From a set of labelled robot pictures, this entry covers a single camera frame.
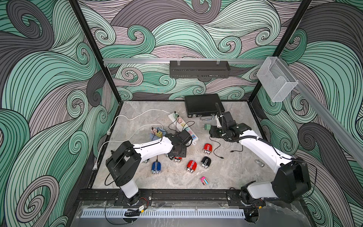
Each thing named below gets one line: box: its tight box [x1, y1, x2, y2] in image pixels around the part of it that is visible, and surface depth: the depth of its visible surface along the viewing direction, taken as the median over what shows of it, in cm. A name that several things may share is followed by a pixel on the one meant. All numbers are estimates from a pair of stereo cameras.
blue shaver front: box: [151, 161, 162, 175], surface depth 83 cm
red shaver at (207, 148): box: [202, 143, 213, 155], surface depth 91 cm
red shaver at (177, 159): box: [173, 156, 183, 163], surface depth 87 cm
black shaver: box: [199, 156, 212, 169], surface depth 85 cm
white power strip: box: [168, 111, 199, 146], surface depth 103 cm
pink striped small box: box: [199, 176, 210, 186], surface depth 79 cm
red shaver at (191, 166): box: [185, 159, 198, 174], surface depth 84 cm
